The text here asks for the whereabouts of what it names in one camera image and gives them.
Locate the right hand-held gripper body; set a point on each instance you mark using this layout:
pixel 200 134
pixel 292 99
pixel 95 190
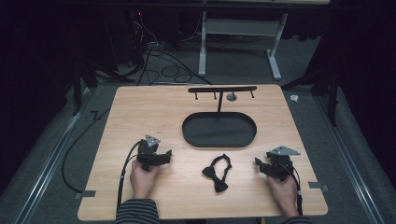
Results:
pixel 281 161

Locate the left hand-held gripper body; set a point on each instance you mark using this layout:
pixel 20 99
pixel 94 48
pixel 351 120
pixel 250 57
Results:
pixel 147 151

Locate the black bow tie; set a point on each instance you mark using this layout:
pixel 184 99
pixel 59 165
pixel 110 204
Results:
pixel 218 172

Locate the black rack with oval tray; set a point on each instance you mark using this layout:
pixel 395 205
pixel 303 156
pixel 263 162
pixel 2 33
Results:
pixel 219 130

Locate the person's right hand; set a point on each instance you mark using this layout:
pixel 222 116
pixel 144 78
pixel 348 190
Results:
pixel 284 194

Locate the person's left hand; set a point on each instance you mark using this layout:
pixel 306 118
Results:
pixel 142 182

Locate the grey tape piece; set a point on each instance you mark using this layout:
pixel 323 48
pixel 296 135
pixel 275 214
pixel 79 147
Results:
pixel 318 186
pixel 85 194

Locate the crumpled white paper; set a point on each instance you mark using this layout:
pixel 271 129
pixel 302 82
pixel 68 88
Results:
pixel 294 98

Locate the grey round table grommet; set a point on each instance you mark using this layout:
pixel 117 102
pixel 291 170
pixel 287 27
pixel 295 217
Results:
pixel 231 96

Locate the black tripod stand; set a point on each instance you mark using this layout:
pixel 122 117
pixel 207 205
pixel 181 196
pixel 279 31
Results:
pixel 82 77
pixel 327 84

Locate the metal floor rail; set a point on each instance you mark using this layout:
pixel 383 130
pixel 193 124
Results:
pixel 348 149
pixel 46 161

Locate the white metal desk frame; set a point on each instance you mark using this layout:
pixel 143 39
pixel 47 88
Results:
pixel 239 27

